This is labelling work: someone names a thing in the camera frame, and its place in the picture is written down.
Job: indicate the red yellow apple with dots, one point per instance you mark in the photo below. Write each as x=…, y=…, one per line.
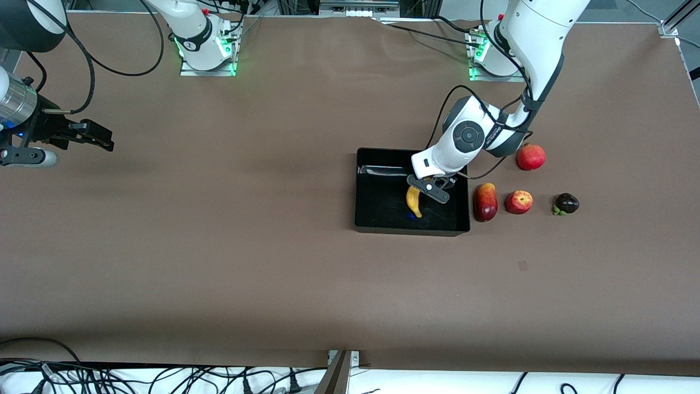
x=518, y=202

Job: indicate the red yellow mango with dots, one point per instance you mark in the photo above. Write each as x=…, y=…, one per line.
x=485, y=202

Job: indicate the black rectangular plastic tray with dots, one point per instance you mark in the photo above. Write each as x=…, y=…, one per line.
x=383, y=208

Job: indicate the yellow banana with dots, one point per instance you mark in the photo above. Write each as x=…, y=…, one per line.
x=414, y=203

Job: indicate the aluminium frame structure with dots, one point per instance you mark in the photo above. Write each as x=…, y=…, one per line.
x=421, y=6

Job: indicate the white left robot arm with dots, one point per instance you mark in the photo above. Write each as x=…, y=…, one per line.
x=538, y=33

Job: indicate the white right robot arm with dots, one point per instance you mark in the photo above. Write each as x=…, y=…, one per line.
x=191, y=27

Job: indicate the dark purple mangosteen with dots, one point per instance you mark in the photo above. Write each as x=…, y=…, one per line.
x=567, y=203

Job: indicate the grey metal table bracket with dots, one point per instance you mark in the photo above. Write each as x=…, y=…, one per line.
x=339, y=375

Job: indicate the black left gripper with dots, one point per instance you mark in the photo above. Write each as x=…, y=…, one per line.
x=439, y=183

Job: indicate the grey power strip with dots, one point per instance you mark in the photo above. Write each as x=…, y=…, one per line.
x=355, y=9

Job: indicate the red pomegranate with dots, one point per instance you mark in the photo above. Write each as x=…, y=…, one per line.
x=531, y=158

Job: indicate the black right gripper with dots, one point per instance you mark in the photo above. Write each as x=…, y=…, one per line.
x=40, y=127

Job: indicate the aluminium corner bracket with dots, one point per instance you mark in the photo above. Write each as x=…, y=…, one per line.
x=668, y=28

